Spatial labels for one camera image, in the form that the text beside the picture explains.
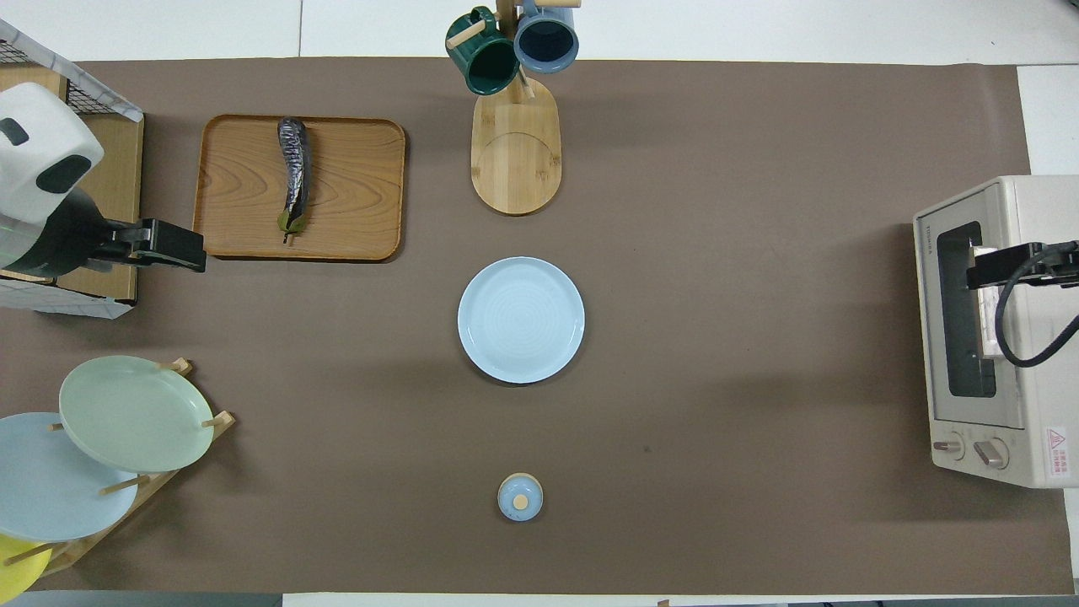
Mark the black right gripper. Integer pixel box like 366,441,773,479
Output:
967,240,1079,291

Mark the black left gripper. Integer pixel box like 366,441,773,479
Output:
97,218,207,273

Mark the glass oven door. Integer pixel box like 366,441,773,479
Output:
914,185,1027,431

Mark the dark purple eggplant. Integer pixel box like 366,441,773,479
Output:
276,117,313,245

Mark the light blue round plate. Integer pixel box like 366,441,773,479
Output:
457,256,586,385

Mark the beige toaster oven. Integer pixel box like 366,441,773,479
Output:
913,175,1079,490

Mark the large round oven knob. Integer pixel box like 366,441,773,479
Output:
972,437,1011,471

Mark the wooden two-tier shelf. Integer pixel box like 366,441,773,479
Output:
0,63,145,303

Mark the pale green plate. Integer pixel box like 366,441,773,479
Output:
59,355,214,474

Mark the rectangular wooden tray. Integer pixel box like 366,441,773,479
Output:
192,114,407,262

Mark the red warning sticker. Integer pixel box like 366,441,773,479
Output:
1045,426,1072,480

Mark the wooden plate rack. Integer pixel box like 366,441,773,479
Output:
0,358,235,578

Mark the pale blue racked plate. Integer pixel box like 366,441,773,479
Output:
0,411,140,543

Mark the brown table mat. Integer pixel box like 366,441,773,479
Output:
0,57,1076,595

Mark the wooden mug tree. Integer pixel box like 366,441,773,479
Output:
445,0,582,216

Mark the yellow plate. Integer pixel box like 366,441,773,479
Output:
0,533,52,604

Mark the dark green mug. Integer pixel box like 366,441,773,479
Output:
445,7,521,96

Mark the small blue lidded jar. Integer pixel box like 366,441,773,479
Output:
497,473,545,523

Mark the blue mug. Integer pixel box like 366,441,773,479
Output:
513,0,581,74

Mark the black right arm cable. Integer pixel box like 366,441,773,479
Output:
994,243,1079,368

